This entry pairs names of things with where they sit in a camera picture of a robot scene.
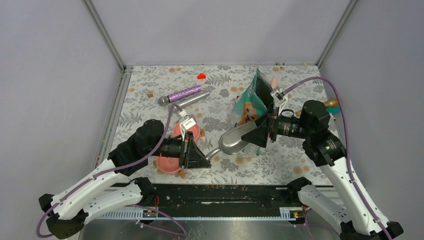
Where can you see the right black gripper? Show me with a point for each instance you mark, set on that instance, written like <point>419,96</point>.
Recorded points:
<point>259,135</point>

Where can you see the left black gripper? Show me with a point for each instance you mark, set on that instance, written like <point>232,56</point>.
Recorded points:
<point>191,155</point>

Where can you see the green pet food bag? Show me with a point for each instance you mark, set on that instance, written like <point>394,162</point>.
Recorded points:
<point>253,102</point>

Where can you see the metal food scoop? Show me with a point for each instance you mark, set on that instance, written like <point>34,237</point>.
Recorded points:
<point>231,143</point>

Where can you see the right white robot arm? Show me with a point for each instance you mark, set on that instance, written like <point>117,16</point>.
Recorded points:
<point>358,218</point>

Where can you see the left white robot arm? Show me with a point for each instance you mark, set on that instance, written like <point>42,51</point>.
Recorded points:
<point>111,186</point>

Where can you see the near pink pet bowl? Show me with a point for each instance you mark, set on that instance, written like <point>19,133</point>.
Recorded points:
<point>169,165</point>

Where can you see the pink pet bowl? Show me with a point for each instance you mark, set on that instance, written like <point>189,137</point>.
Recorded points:
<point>195,129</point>
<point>169,165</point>

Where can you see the far pink pet bowl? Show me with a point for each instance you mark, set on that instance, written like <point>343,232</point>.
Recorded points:
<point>195,129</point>

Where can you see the floral table mat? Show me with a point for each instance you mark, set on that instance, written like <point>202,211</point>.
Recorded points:
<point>277,164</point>

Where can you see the silver toy microphone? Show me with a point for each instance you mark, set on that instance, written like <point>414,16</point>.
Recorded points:
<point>192,99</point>

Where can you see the purple glitter toy microphone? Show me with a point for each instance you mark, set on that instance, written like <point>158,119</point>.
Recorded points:
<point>179,95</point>

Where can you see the teal toy block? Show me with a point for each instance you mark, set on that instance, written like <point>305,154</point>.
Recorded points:
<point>334,110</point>

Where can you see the gold toy microphone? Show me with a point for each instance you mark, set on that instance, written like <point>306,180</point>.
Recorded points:
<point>333,102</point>

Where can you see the red toy block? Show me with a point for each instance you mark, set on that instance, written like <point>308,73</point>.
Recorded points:
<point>201,76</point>

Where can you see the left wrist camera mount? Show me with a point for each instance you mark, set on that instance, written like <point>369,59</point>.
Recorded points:
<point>186,122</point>

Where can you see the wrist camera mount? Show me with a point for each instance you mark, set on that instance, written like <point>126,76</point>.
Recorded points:
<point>186,122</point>
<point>280,100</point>

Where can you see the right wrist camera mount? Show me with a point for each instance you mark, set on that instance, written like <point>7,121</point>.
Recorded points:
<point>280,100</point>

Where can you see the black mounting base plate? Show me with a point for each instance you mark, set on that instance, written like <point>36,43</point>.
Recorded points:
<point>221,201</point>

